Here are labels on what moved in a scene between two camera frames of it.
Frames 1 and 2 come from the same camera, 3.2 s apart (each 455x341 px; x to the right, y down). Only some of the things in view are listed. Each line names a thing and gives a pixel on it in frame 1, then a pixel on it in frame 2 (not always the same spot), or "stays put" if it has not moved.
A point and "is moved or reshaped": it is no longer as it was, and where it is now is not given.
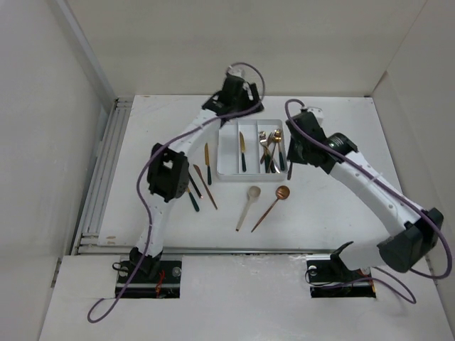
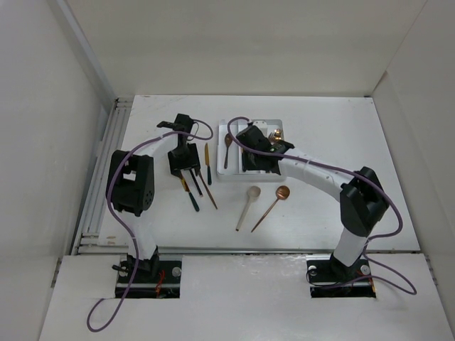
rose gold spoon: x=281 y=192 stays put
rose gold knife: x=200 y=175 stays put
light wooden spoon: x=253 y=193 stays put
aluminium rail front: x=101 y=251 stays put
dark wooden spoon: x=288 y=172 is moved or reshaped
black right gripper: x=291 y=155 -> x=247 y=164
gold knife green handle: x=194 y=202 stays put
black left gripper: x=249 y=103 -> x=191 y=163
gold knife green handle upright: x=207 y=163 stays put
